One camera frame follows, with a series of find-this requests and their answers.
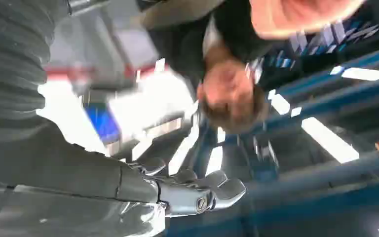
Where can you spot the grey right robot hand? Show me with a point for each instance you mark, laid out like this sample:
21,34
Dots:
78,193

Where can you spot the blue lit screen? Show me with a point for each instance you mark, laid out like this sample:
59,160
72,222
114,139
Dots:
104,123

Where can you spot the person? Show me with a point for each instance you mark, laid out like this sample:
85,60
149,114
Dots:
189,42

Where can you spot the person's right hand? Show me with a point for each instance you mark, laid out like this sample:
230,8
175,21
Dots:
294,16

